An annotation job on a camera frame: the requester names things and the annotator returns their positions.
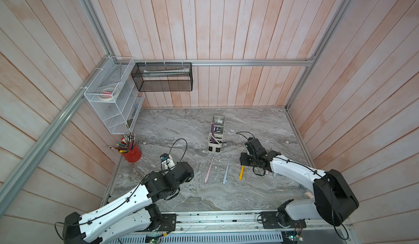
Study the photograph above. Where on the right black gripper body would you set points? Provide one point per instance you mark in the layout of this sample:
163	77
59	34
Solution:
246	159

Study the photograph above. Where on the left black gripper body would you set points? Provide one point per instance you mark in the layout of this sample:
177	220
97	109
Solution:
174	188

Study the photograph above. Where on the purple toothbrush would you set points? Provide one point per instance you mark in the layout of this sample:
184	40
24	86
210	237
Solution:
212	130

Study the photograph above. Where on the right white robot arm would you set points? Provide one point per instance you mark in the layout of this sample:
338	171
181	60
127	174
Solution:
332	198

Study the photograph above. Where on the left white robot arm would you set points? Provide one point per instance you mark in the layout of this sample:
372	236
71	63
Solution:
132	212

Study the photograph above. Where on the yellow toothbrush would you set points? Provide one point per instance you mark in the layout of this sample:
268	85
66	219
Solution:
241	172

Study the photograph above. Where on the pink toothbrush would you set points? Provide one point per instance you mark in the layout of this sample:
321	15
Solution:
209	170

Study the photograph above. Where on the red pen cup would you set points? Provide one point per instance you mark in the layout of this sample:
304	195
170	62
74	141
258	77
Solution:
133	155

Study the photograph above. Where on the pens in red cup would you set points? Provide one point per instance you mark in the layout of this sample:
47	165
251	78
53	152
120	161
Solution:
126	144

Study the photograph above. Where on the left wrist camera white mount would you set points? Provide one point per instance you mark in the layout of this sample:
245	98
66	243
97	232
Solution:
166	161

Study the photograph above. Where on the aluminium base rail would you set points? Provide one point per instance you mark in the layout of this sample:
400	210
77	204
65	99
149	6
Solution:
223	227

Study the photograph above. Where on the horizontal aluminium wall rail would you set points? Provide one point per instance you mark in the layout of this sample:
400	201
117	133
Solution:
233	62

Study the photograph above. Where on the white wire mesh shelf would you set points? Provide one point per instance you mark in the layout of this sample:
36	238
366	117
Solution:
120	115

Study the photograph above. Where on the black wire mesh basket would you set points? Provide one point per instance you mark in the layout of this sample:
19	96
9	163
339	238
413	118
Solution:
163	76

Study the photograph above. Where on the left aluminium wall rail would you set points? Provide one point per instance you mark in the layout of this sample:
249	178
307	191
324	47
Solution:
25	169

